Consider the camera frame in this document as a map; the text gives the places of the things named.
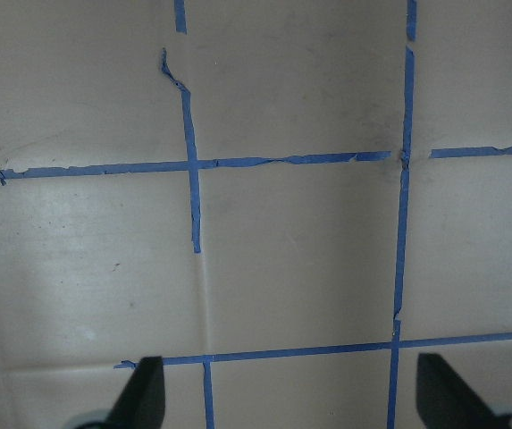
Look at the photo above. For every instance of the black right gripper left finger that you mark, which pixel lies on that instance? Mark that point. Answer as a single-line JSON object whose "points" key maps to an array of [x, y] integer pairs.
{"points": [[141, 404]]}

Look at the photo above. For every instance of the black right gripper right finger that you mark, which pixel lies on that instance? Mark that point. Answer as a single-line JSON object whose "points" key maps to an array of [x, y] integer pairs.
{"points": [[445, 401]]}

